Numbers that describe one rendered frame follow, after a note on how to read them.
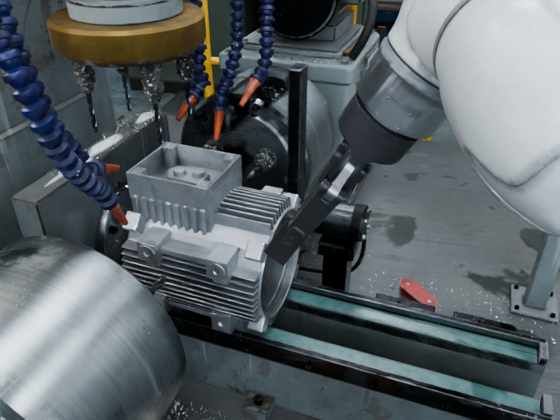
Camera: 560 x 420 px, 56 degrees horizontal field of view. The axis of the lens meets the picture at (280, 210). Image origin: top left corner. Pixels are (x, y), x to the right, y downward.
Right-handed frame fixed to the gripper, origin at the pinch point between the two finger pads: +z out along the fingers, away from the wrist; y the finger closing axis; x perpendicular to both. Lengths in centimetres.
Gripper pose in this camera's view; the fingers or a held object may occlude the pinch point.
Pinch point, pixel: (288, 238)
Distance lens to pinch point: 62.9
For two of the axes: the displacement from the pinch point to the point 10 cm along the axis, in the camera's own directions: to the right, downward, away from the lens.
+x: 8.1, 5.8, 0.2
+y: -3.5, 5.1, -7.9
